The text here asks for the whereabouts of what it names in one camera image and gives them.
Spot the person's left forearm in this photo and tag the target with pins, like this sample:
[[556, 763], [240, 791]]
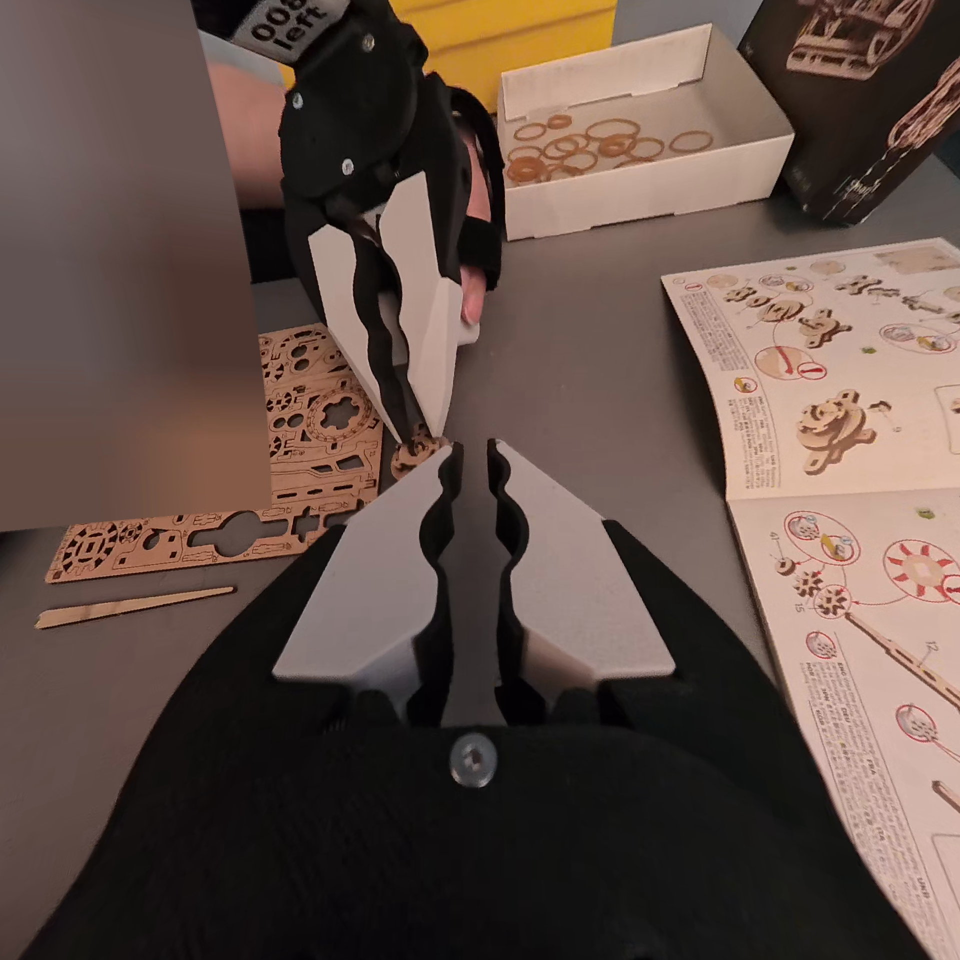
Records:
[[247, 135]]

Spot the white cardboard tray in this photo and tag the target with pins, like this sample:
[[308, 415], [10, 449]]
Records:
[[637, 202]]

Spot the person's left hand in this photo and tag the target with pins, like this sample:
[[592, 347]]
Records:
[[472, 296]]

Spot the laser-cut wooden parts sheet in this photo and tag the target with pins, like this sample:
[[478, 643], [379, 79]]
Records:
[[289, 450]]

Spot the yellow plastic bin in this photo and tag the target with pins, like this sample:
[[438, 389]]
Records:
[[525, 45]]

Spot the black model kit box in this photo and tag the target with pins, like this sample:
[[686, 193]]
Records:
[[862, 112]]

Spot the small wooden model assembly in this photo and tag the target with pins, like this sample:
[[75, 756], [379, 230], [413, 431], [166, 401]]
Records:
[[412, 454]]

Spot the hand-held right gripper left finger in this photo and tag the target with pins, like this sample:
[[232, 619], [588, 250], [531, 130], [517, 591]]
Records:
[[360, 600]]

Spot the pile of tan rubber bands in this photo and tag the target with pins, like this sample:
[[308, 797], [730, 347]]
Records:
[[525, 169]]

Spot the open instruction booklet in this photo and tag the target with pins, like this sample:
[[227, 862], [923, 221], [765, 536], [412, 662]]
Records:
[[787, 450]]

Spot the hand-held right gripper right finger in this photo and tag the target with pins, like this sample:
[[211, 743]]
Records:
[[585, 600]]

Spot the pointed wooden stick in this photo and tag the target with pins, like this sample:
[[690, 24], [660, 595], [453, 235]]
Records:
[[112, 609]]

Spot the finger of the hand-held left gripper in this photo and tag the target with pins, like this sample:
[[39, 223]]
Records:
[[424, 247], [337, 285]]

